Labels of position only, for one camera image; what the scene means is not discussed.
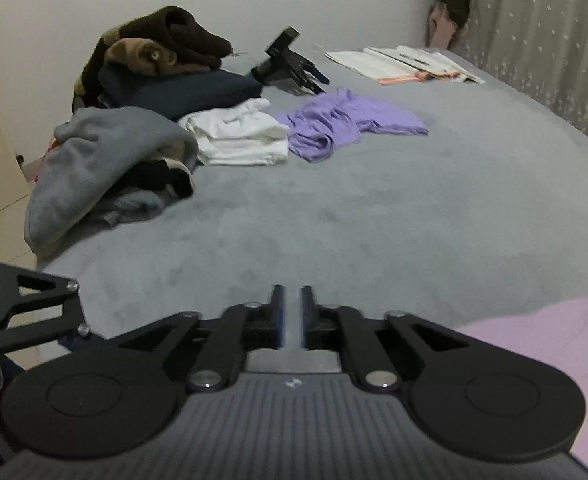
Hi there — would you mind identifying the light purple knit sweater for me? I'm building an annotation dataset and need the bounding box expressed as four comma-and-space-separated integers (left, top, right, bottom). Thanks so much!
458, 294, 588, 480

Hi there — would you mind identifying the purple t-shirt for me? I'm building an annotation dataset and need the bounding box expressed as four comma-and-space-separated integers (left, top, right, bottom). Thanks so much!
274, 87, 429, 162

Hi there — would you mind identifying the black and tan garment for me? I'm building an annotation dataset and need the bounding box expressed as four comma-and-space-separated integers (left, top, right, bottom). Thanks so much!
116, 155, 197, 202

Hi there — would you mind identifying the navy folded garment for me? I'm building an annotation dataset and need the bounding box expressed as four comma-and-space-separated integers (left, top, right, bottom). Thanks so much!
96, 67, 265, 122

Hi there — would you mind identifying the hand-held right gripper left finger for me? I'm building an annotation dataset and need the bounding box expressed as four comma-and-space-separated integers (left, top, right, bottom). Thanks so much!
107, 285, 287, 394

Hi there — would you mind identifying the black hand-held device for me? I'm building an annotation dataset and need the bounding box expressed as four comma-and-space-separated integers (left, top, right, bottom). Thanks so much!
245, 27, 331, 97

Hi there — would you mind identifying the open book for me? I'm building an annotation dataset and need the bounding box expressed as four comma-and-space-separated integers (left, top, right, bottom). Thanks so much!
324, 45, 486, 86

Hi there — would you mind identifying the grey star-print curtain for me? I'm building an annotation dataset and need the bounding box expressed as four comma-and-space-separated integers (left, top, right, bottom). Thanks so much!
461, 0, 588, 153

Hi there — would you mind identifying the dark brown fleece garment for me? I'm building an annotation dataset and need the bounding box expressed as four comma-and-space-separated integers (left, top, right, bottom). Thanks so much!
73, 6, 235, 107

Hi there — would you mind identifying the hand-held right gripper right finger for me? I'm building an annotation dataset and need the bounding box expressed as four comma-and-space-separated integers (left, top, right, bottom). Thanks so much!
300, 285, 475, 392

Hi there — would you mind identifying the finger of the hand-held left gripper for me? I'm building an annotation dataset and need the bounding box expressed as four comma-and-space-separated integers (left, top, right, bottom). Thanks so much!
0, 258, 91, 357

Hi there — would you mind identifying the white folded garment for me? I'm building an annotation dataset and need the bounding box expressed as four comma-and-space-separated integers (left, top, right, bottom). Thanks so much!
178, 98, 291, 167

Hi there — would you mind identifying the pink hanging garment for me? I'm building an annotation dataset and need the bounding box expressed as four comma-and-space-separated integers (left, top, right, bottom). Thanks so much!
426, 2, 469, 52

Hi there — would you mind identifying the grey sweater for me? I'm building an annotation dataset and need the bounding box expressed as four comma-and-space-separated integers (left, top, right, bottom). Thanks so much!
24, 107, 199, 257

